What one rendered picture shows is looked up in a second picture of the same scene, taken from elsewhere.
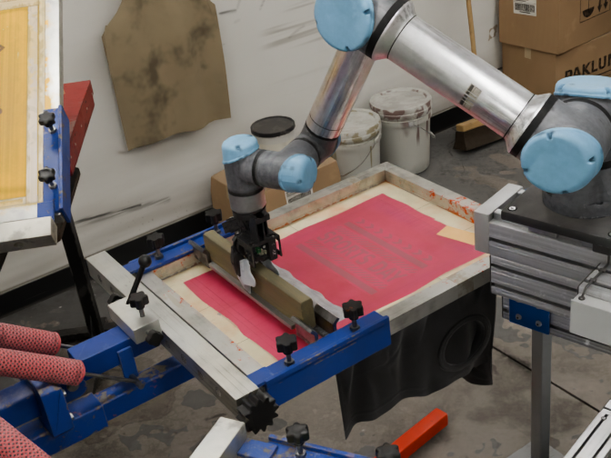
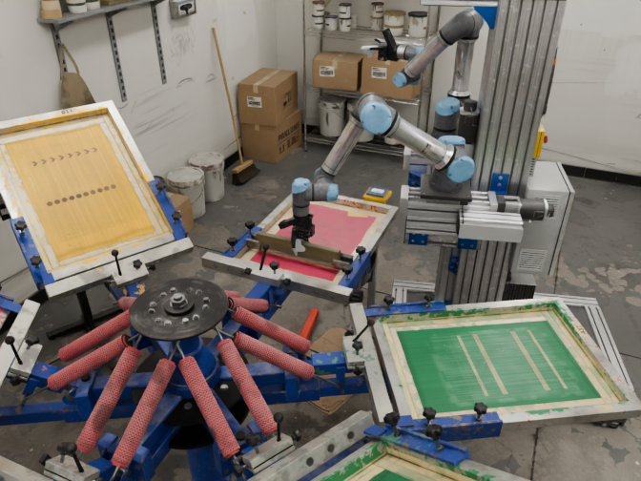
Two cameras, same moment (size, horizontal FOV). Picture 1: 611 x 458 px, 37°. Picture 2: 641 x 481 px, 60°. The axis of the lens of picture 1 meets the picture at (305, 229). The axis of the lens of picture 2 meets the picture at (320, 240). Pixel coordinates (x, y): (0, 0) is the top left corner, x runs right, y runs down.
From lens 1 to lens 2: 130 cm
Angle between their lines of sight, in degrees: 30
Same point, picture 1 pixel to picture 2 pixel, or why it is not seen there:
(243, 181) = (305, 199)
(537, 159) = (455, 170)
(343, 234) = not seen: hidden behind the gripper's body
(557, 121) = (460, 154)
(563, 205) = (444, 188)
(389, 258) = (337, 229)
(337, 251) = not seen: hidden behind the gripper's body
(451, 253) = (361, 222)
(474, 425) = (329, 312)
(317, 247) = not seen: hidden behind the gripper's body
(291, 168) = (333, 190)
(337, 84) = (344, 149)
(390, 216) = (319, 212)
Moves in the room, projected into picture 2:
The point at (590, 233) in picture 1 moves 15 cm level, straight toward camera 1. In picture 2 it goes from (461, 197) to (477, 214)
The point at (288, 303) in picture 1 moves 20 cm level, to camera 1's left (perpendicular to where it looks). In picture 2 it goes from (327, 254) to (289, 269)
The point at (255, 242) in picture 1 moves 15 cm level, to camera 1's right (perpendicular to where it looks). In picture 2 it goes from (307, 229) to (335, 219)
